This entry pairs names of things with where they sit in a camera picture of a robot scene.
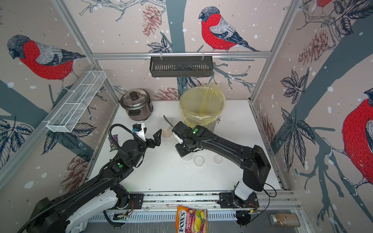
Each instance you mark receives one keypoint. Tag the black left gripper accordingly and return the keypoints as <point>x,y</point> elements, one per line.
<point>157,141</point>

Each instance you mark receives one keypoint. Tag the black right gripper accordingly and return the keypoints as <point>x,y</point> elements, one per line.
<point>180,151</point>

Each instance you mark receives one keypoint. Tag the clear jar with top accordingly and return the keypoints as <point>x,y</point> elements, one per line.
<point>166,128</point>

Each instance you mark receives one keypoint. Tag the clear plastic jar lid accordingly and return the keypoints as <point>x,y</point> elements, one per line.
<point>218,159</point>
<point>198,161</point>

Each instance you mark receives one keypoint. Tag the small clear jar with rice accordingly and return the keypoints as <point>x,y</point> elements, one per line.
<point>188,157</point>

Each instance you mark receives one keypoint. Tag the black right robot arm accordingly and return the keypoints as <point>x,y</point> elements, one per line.
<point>253,161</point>

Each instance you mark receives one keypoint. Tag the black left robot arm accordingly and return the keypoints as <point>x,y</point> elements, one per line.
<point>52,216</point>

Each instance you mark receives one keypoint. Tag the silver rice cooker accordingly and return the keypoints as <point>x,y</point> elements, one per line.
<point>137,103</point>

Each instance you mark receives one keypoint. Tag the mesh bin with yellow bag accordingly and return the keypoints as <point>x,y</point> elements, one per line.
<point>202,106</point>

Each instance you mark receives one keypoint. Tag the purple M&M's candy packet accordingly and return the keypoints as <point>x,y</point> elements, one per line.
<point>113,142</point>

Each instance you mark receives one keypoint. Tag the Fox's fruits candy bag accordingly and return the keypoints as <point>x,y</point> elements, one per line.
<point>190,220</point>

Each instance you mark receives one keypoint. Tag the jar lying at base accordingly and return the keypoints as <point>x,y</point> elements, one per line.
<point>284,220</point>

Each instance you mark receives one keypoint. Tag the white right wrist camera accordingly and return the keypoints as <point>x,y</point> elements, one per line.
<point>179,131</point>

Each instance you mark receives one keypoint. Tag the black hanging wire basket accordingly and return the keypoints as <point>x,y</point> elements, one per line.
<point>181,66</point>

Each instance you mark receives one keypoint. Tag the white wire mesh shelf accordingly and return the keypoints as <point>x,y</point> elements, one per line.
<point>77,102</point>

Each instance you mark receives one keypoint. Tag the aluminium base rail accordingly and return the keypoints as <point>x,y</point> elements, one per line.
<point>162,206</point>

